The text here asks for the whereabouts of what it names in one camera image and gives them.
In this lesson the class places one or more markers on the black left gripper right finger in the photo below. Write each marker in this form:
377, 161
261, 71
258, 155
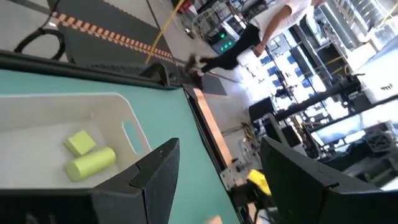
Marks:
298, 193

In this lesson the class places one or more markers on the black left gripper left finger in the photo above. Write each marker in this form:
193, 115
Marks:
124, 202

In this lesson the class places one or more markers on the small yellow foam cube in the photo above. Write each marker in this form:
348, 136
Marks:
80, 143

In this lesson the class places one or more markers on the yellow clamp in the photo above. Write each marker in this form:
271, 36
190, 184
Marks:
259, 182

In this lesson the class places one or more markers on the yellow foam cylinder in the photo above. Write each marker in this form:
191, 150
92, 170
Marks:
90, 164

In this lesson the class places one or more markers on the orange foam block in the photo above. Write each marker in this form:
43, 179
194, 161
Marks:
214, 220

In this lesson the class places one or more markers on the black monitor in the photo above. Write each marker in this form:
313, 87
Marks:
261, 109

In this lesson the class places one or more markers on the green table mat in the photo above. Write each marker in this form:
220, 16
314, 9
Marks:
174, 118

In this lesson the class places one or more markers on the white plastic bin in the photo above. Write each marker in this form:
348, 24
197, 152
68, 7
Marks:
31, 155

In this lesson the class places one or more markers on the black perforated plate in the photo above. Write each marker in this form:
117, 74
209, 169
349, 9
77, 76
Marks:
118, 68

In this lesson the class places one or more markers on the person's hand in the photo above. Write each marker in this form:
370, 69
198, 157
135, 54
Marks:
258, 49

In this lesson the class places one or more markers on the black striped-edge floor mat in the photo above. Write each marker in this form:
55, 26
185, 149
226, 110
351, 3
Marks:
118, 18
93, 49

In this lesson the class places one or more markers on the black device green lights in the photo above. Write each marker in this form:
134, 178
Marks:
222, 42

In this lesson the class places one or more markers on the person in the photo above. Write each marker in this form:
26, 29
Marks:
280, 18

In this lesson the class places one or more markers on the grey metal bracket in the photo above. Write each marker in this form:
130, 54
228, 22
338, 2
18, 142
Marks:
231, 175

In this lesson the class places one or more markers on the black table frame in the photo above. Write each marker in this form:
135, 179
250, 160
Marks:
93, 73

